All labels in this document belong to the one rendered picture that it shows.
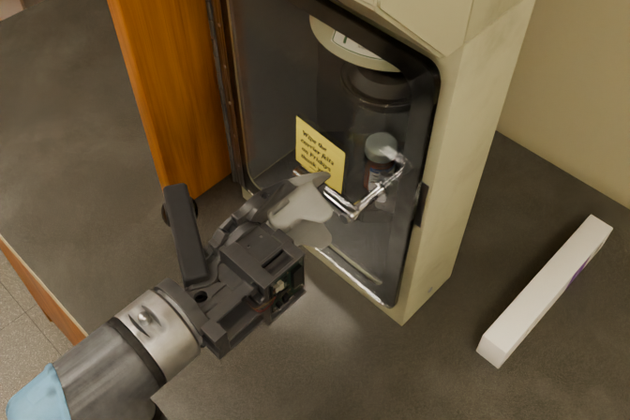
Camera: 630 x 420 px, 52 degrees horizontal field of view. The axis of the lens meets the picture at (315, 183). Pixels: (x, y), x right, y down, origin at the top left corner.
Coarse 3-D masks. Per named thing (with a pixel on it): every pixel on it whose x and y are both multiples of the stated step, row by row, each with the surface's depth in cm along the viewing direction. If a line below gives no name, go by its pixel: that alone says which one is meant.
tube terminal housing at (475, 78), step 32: (480, 0) 48; (512, 0) 52; (384, 32) 56; (480, 32) 51; (512, 32) 56; (448, 64) 52; (480, 64) 55; (512, 64) 61; (448, 96) 55; (480, 96) 59; (448, 128) 58; (480, 128) 64; (448, 160) 63; (480, 160) 71; (448, 192) 68; (448, 224) 75; (320, 256) 92; (416, 256) 73; (448, 256) 84; (416, 288) 81
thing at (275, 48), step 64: (256, 0) 65; (320, 0) 57; (256, 64) 72; (320, 64) 63; (384, 64) 56; (256, 128) 81; (320, 128) 70; (384, 128) 61; (256, 192) 93; (384, 256) 75
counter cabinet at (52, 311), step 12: (0, 240) 146; (12, 264) 164; (24, 276) 156; (36, 288) 152; (36, 300) 180; (48, 300) 146; (48, 312) 172; (60, 312) 140; (60, 324) 164; (72, 324) 135; (72, 336) 155; (84, 336) 129
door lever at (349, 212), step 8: (296, 168) 69; (304, 168) 69; (368, 184) 68; (376, 184) 67; (328, 192) 67; (336, 192) 67; (368, 192) 67; (376, 192) 67; (384, 192) 67; (328, 200) 66; (336, 200) 66; (344, 200) 66; (360, 200) 66; (368, 200) 66; (376, 200) 67; (384, 200) 67; (336, 208) 66; (344, 208) 65; (352, 208) 65; (360, 208) 66; (344, 216) 65; (352, 216) 65
